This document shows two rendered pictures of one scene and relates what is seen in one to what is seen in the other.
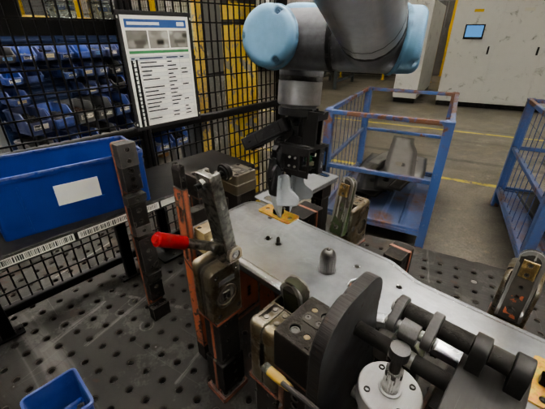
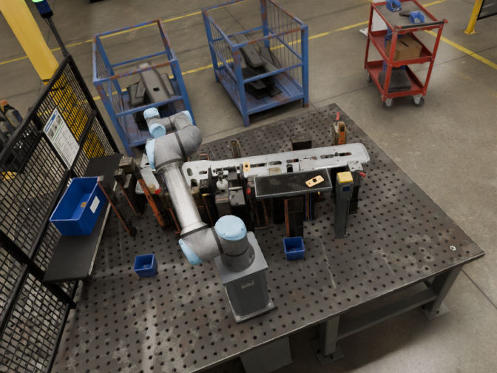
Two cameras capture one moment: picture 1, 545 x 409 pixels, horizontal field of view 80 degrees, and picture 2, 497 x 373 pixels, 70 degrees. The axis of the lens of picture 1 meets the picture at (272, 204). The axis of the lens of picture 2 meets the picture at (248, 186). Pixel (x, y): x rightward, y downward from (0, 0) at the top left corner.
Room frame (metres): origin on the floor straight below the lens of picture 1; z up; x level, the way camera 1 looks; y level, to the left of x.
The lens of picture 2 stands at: (-0.96, 0.63, 2.43)
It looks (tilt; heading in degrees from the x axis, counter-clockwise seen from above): 45 degrees down; 321
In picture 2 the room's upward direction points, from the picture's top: 10 degrees counter-clockwise
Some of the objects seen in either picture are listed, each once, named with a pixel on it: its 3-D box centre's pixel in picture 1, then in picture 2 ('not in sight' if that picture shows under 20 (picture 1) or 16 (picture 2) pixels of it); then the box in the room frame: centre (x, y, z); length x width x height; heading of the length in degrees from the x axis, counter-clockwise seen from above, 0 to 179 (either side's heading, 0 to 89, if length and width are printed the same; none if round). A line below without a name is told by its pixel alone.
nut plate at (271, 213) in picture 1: (278, 211); not in sight; (0.58, -0.01, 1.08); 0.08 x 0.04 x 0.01; 47
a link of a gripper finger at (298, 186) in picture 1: (299, 191); not in sight; (0.59, -0.05, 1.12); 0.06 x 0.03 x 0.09; 53
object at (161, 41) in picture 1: (162, 71); (61, 139); (1.03, 0.33, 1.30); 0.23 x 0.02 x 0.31; 137
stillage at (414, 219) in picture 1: (389, 157); (146, 86); (2.58, -0.99, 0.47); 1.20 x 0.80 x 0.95; 152
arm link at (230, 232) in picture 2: not in sight; (230, 234); (-0.20, 0.16, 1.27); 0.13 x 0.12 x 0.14; 66
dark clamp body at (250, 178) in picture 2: not in sight; (256, 203); (0.09, -0.24, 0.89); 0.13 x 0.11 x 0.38; 137
